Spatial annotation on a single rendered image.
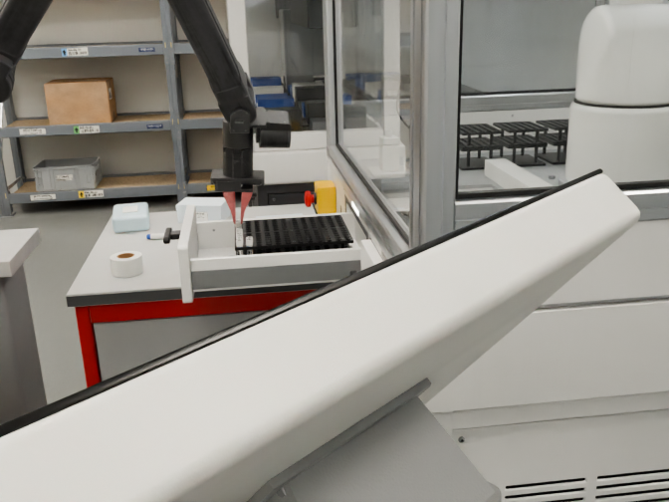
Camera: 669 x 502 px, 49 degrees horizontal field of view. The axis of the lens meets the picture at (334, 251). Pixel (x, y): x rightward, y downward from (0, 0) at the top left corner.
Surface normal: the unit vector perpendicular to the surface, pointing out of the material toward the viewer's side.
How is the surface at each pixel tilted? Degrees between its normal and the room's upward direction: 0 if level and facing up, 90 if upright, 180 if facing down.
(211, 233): 90
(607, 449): 90
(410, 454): 45
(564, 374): 90
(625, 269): 90
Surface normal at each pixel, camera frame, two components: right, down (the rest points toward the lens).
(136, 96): 0.13, 0.31
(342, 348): 0.46, -0.60
